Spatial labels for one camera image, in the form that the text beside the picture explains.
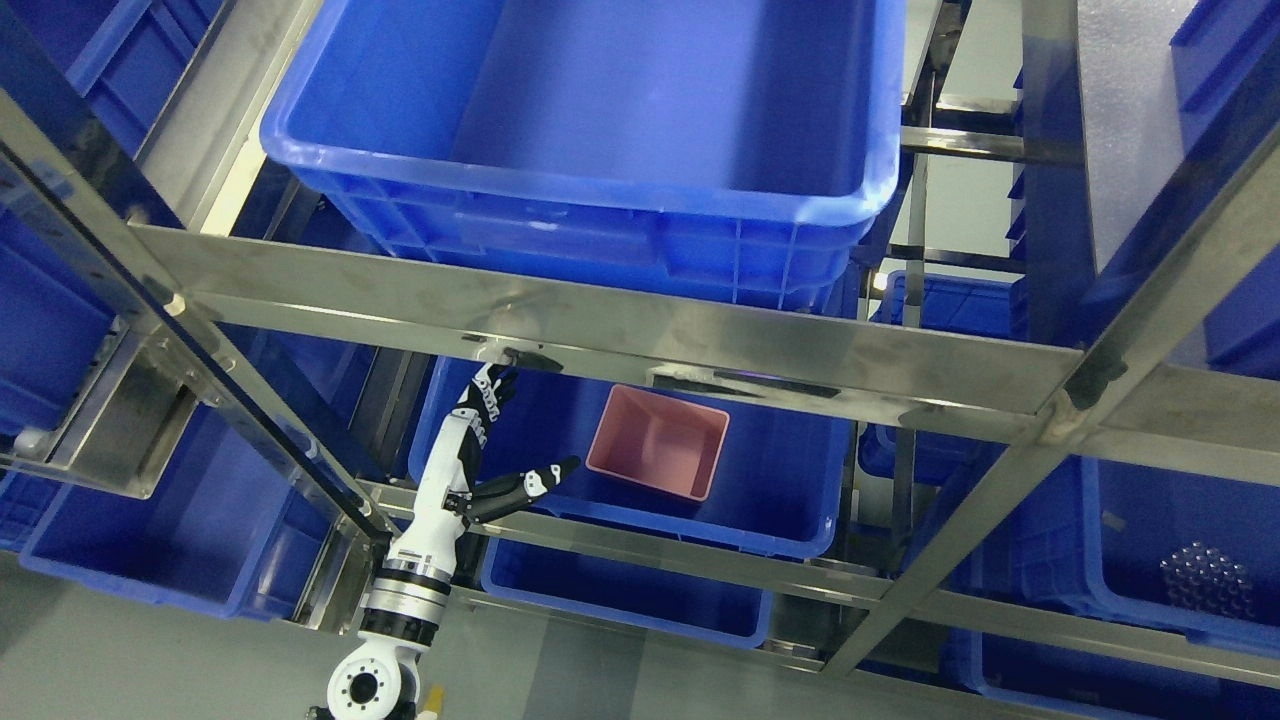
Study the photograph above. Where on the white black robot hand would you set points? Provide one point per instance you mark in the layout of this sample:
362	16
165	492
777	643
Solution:
452	496

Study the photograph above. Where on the pink plastic storage box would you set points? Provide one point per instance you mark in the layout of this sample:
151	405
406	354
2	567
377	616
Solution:
666	444

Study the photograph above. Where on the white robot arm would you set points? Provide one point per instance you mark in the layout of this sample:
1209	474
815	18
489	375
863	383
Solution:
401	613

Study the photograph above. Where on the blue crate bottom shelf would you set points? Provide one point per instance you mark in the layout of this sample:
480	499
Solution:
654	599

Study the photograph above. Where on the blue crate shelf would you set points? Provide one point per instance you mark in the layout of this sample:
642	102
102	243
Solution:
654	599
224	534

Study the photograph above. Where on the blue crate left shelf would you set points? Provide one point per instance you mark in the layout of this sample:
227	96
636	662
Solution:
224	534

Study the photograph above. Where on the steel shelf rack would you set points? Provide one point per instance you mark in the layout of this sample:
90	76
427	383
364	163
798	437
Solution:
1050	281

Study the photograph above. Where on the blue crate holding pink box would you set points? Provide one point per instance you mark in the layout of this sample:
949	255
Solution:
777	486

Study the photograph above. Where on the large blue top crate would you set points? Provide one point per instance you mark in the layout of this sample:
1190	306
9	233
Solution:
731	151

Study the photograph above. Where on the blue crate with steel balls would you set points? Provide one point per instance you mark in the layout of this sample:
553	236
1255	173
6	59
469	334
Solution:
1144	546

